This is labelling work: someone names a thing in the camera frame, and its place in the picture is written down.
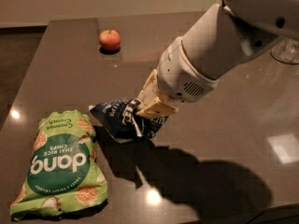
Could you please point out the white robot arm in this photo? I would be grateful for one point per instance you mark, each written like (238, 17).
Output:
(227, 35)

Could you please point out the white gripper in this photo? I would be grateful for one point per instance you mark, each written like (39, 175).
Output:
(177, 75)

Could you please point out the green rice chip bag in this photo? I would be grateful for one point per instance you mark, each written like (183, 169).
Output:
(63, 177)

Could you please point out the clear glass base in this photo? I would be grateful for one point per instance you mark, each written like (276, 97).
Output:
(286, 51)

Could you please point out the red apple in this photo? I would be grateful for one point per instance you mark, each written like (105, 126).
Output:
(110, 40)

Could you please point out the blue chip bag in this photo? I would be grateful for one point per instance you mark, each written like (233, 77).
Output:
(120, 120)

